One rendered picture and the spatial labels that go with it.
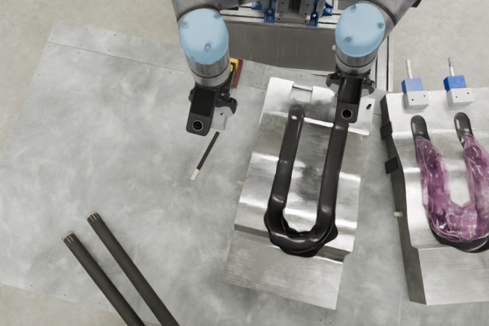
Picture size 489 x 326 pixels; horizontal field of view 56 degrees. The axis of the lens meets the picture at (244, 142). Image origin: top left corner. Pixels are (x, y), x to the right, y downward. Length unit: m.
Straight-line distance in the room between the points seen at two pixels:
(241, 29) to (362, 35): 1.26
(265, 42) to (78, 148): 0.99
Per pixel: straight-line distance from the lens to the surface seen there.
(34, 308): 2.14
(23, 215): 1.28
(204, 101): 0.90
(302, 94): 1.17
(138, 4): 2.35
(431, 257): 1.11
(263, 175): 1.07
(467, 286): 1.14
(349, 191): 1.09
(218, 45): 0.74
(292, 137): 1.12
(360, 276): 1.18
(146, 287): 1.09
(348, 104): 0.95
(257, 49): 1.94
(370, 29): 0.77
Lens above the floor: 1.95
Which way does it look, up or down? 75 degrees down
